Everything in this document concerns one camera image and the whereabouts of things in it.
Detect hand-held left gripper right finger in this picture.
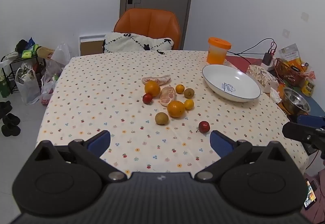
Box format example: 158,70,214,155
194,130,293,182

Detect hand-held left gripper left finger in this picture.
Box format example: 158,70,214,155
32,130,128,183

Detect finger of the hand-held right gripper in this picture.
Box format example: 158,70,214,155
282,122,318,144
296,114,325,129

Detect large orange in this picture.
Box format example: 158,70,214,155
167,100,186,118
144,81,161,97

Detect white plate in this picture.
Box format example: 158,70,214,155
202,64,261,102

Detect thick peeled pomelo segment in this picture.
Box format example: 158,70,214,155
159,86,176,107

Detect dark blue mat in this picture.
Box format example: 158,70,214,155
308,97,325,117

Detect steel bowl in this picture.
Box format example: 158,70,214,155
282,87,311,115

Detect yellow can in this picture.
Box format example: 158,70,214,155
301,79,315,98

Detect crumpled white tissue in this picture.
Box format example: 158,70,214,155
269,87,283,104

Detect floral dotted tablecloth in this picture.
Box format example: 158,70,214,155
36,50,309,176

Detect smartphone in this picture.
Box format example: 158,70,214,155
303,178,318,211

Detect red plastic basket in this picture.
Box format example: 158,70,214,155
275,58,309,87

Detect patterned tissue box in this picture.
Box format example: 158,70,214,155
246,65,279,94

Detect person's pink clothed leg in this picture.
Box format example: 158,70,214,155
303,172,325,224

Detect clear snack bag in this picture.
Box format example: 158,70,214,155
278,43,305,67

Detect red white plastic bag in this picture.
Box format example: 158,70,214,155
41,74,57,107

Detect black power adapter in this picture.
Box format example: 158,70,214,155
262,52,274,65

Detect red table mat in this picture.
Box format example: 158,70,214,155
223,54,265,74

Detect black slipper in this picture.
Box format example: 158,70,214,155
0,101,13,119
1,113,21,137

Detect orange lid plastic jar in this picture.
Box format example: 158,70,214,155
206,37,232,65

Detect white framed brown panel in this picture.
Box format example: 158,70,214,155
79,35,106,56

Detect clear plastic bag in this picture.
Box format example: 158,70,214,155
52,43,72,67

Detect white black patterned cushion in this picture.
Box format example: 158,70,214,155
102,32,174,53

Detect brown cardboard box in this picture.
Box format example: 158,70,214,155
38,46,55,60

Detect black shelf rack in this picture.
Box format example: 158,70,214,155
1,54,47,94

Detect green packets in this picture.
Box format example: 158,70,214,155
22,44,39,59

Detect black cloth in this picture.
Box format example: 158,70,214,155
15,39,28,53

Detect orange chair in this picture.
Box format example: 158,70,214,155
113,8,181,50

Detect black power cable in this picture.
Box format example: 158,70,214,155
230,38,277,57

